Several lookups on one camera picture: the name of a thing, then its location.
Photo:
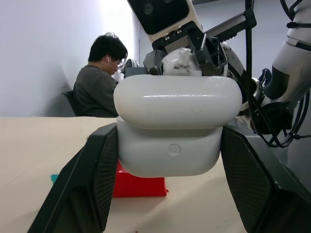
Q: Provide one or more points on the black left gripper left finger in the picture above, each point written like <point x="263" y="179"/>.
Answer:
<point x="80" y="184"/>

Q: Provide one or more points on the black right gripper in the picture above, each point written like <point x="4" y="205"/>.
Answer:
<point x="184" y="38"/>

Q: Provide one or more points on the white object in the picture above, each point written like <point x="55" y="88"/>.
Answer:
<point x="179" y="63"/>

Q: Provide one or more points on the red tray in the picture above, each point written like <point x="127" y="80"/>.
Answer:
<point x="141" y="187"/>

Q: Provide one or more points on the seated person in grey sweater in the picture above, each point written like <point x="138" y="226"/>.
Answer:
<point x="94" y="92"/>

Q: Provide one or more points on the teal tray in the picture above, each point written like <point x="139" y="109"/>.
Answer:
<point x="54" y="178"/>

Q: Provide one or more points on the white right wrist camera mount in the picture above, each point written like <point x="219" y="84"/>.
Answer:
<point x="165" y="14"/>

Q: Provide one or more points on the white earbud case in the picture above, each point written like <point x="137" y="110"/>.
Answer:
<point x="175" y="104"/>

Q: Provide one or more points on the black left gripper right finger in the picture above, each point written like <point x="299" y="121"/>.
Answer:
<point x="262" y="184"/>

